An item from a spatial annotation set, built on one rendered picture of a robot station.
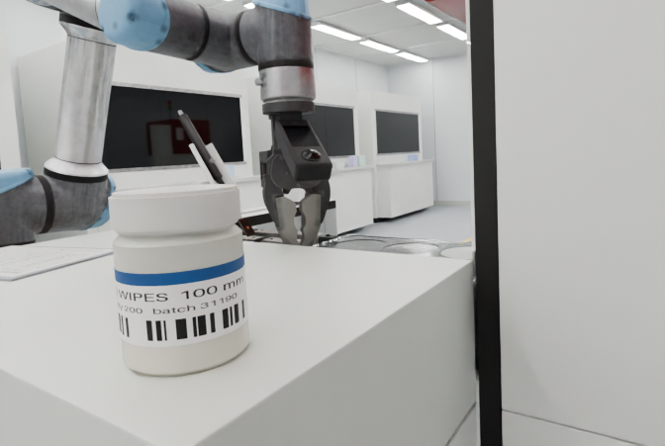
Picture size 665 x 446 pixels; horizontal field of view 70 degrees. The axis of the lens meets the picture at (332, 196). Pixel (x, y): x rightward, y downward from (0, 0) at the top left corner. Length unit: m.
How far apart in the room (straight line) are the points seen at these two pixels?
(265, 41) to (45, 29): 4.46
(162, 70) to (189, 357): 4.25
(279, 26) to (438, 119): 8.63
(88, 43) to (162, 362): 0.82
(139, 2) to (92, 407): 0.46
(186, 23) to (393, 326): 0.45
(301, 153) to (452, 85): 8.64
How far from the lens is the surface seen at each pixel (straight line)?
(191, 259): 0.25
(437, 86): 9.28
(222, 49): 0.69
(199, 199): 0.25
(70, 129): 1.05
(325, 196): 0.64
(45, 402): 0.30
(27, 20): 5.01
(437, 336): 0.42
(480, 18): 0.48
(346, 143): 6.55
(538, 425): 0.53
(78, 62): 1.03
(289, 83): 0.63
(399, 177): 7.44
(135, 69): 4.31
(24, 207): 1.02
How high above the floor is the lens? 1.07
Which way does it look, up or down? 5 degrees down
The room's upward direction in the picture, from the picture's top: 3 degrees counter-clockwise
